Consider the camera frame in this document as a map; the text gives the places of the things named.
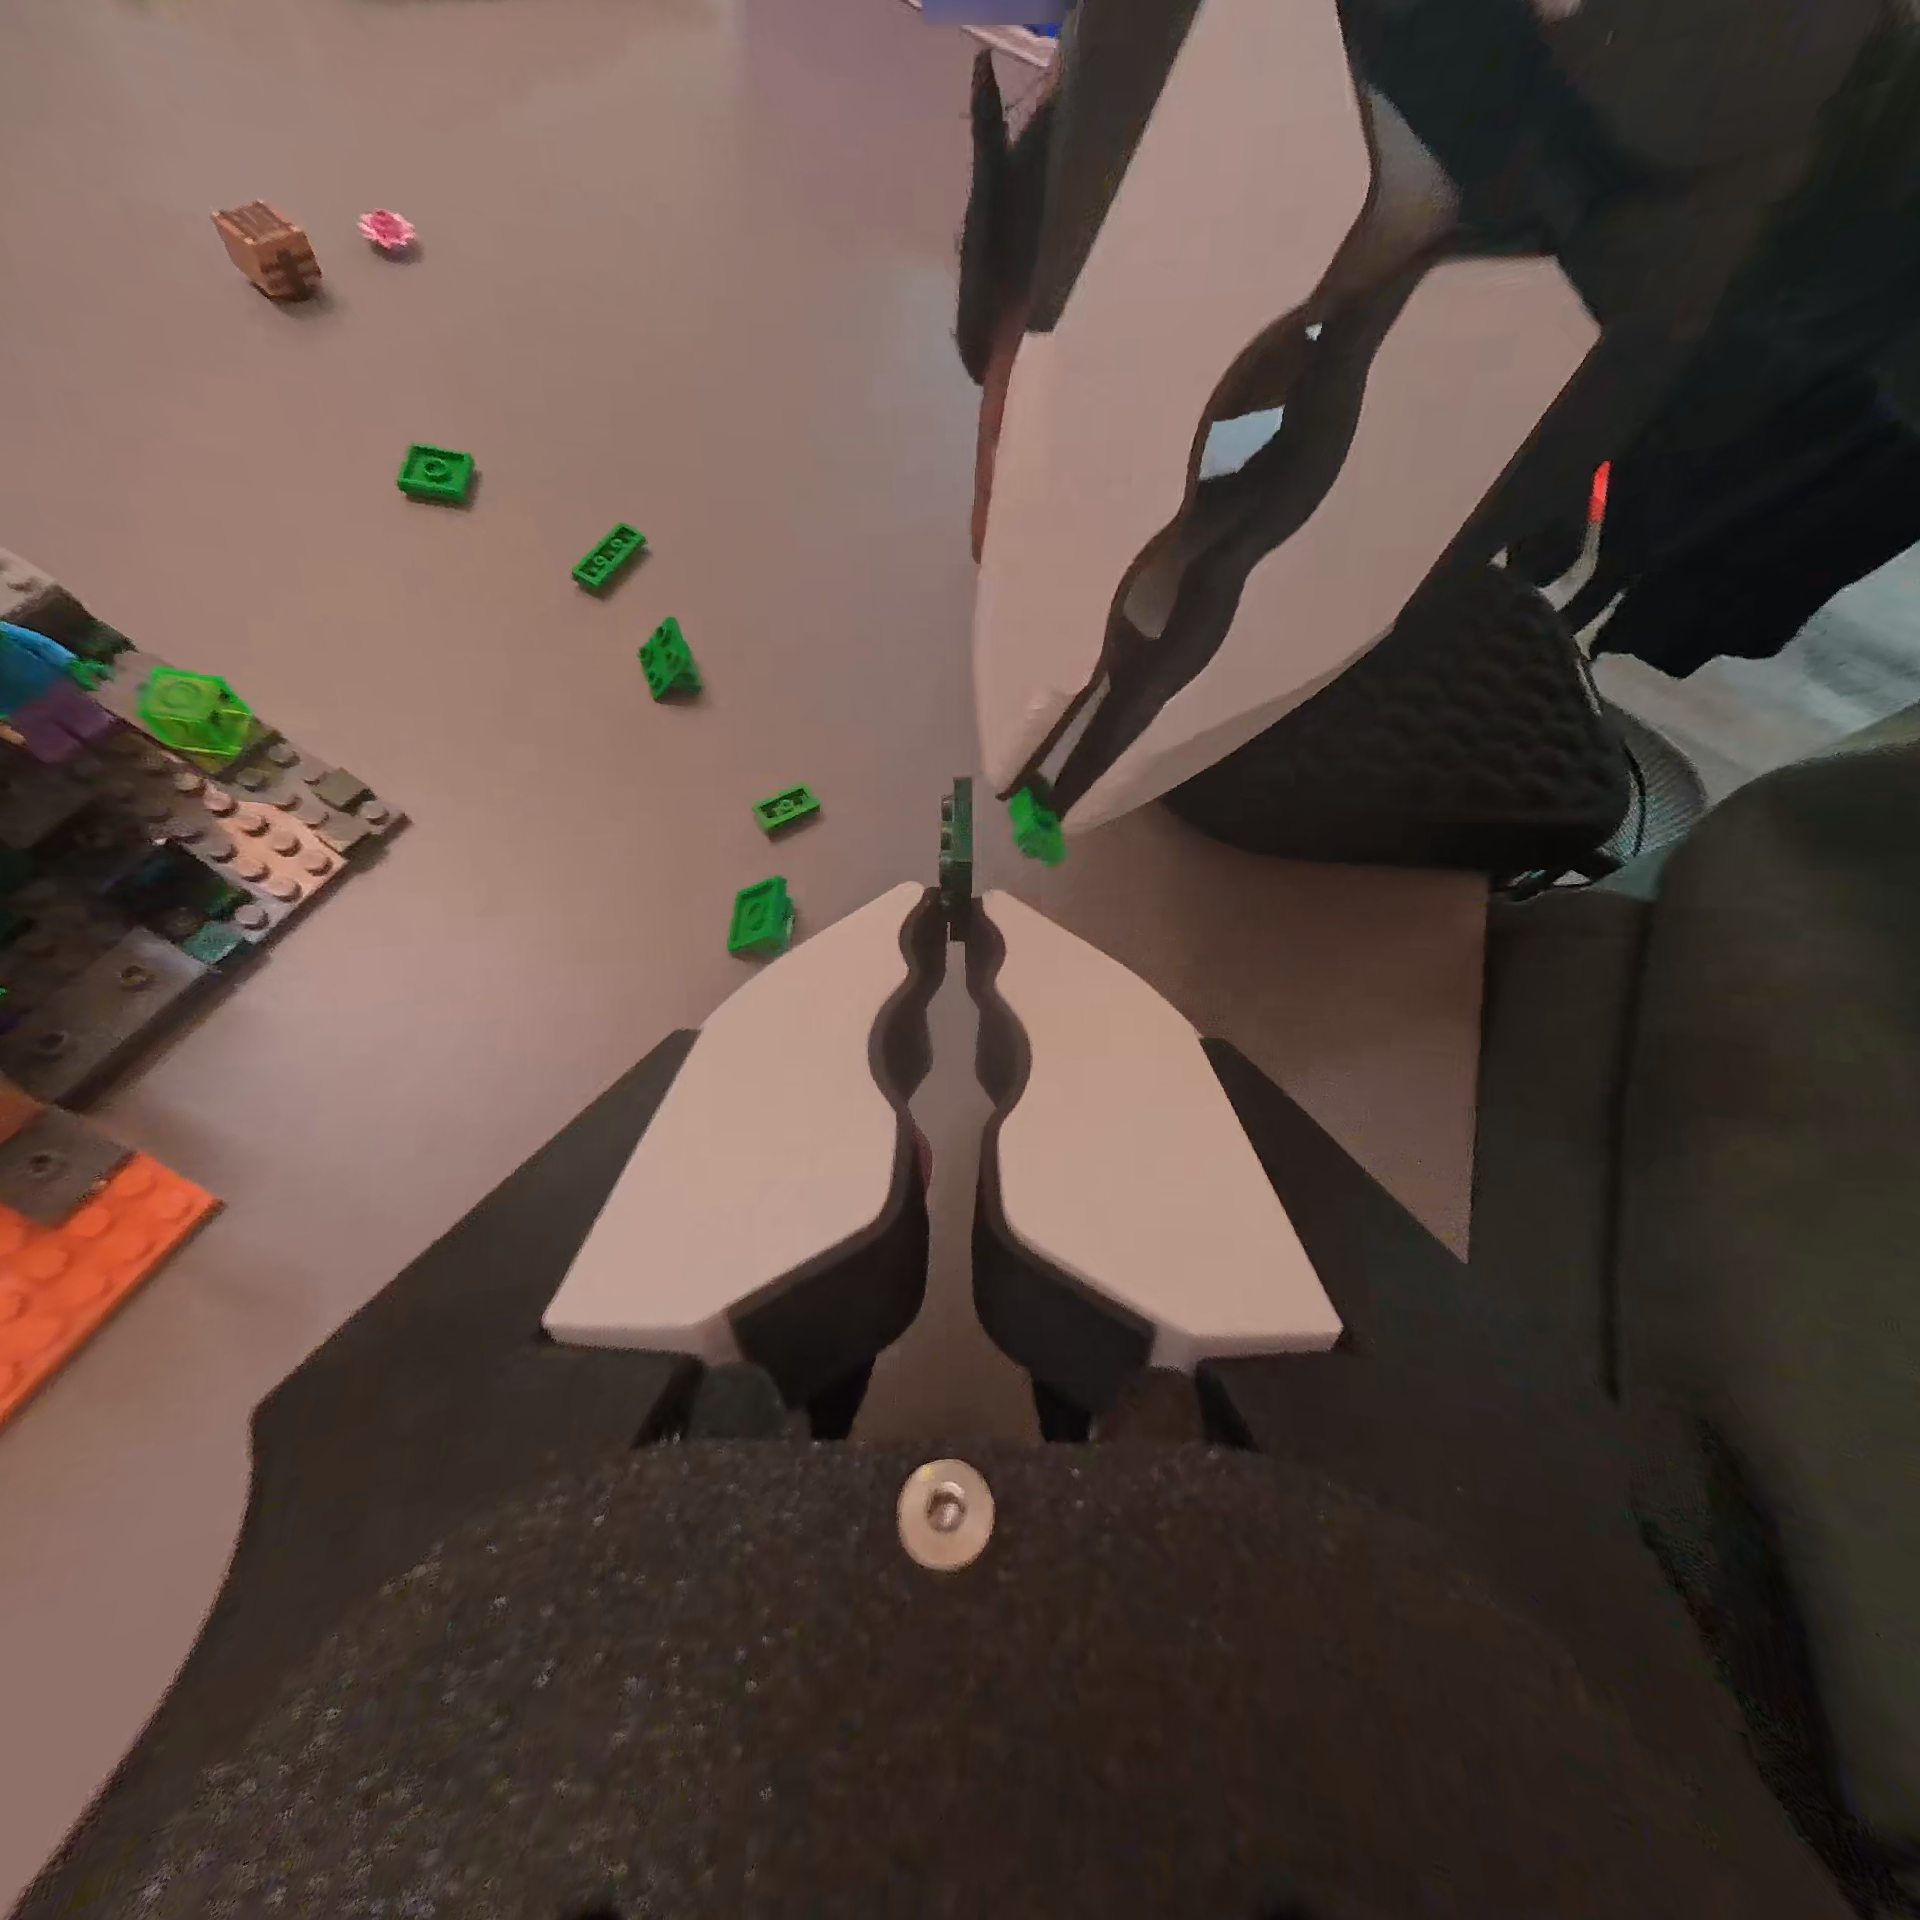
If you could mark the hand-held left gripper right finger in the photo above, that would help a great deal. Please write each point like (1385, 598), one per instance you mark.
(1157, 1184)

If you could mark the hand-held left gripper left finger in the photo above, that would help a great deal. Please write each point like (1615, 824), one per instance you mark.
(730, 1170)

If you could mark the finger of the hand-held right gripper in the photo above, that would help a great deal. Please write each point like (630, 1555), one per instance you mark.
(1175, 301)
(1428, 452)

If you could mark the green bracket brick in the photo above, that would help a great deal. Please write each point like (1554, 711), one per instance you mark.
(758, 919)

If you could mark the green narrow plate brick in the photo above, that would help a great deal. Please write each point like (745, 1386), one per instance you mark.
(612, 553)
(792, 811)

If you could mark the small green brick piece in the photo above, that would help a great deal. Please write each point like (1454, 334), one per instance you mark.
(1036, 824)

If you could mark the green brick cactus block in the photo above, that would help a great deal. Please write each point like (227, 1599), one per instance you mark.
(960, 862)

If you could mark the small green brick plate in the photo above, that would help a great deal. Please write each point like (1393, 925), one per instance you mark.
(668, 665)

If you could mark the toy brick model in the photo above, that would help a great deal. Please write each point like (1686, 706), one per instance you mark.
(85, 1290)

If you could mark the pink flower brick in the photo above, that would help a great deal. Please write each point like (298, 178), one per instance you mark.
(382, 227)

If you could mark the grey desk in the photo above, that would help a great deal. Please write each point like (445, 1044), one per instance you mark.
(677, 301)

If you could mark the person's right hand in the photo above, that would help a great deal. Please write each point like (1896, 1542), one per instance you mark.
(984, 273)

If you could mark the black chair armrest pad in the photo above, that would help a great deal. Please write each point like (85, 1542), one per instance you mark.
(1428, 748)

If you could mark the green square tile brick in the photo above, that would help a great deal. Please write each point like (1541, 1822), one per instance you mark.
(435, 478)

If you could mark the brown toy brick head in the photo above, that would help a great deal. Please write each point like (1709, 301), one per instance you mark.
(274, 250)

